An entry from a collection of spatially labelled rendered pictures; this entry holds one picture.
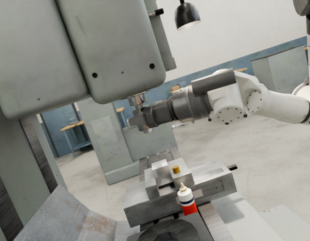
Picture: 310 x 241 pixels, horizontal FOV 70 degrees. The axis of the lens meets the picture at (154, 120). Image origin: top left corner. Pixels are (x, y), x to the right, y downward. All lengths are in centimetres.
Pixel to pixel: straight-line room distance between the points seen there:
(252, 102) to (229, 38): 724
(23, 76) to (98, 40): 18
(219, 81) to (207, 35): 711
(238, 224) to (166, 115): 41
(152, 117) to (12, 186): 40
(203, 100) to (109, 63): 23
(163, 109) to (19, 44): 34
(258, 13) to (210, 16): 153
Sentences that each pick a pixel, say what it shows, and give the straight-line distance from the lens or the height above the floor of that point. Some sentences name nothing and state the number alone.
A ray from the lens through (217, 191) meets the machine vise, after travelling 75.
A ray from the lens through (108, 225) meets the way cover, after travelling 89.
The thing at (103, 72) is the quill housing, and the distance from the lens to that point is 53.
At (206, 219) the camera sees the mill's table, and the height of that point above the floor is 92.
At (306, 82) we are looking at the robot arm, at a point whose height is 120.
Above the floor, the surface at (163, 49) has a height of 140.
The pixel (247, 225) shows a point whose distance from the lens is 77.
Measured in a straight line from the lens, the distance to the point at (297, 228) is 95.
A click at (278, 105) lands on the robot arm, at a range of 61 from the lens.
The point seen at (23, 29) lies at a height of 151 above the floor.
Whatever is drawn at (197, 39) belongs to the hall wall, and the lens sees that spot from 750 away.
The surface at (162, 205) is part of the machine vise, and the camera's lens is 73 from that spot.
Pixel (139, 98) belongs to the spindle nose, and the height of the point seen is 129.
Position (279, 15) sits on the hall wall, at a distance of 868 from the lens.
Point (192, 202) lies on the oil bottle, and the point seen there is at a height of 98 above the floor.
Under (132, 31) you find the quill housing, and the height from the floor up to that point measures 145.
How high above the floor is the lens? 133
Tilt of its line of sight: 9 degrees down
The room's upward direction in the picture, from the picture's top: 18 degrees counter-clockwise
